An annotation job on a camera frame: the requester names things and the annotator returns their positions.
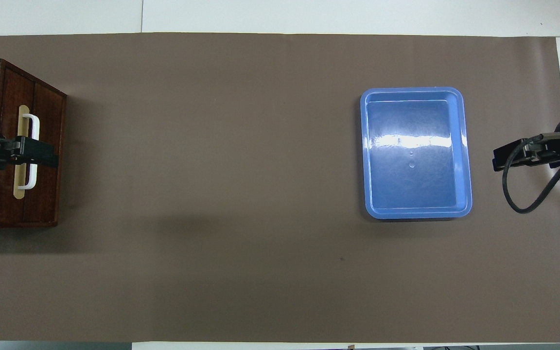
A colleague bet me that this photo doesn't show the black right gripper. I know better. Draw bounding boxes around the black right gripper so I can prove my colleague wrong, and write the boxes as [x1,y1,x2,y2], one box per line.
[492,130,560,172]

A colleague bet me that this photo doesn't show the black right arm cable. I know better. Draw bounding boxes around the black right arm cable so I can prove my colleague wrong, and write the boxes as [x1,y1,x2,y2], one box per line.
[502,135,560,215]

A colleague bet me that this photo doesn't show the blue plastic tray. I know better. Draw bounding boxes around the blue plastic tray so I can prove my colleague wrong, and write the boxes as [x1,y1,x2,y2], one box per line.
[360,87,473,221]

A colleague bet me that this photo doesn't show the wooden drawer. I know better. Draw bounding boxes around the wooden drawer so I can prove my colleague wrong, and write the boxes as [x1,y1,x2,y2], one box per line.
[0,68,67,227]

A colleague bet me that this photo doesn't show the brown table mat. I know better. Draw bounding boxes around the brown table mat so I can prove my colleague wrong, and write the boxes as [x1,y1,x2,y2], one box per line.
[0,32,560,344]

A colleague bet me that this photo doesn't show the white drawer handle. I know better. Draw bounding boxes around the white drawer handle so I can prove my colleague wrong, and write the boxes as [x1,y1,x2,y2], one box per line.
[13,105,41,200]

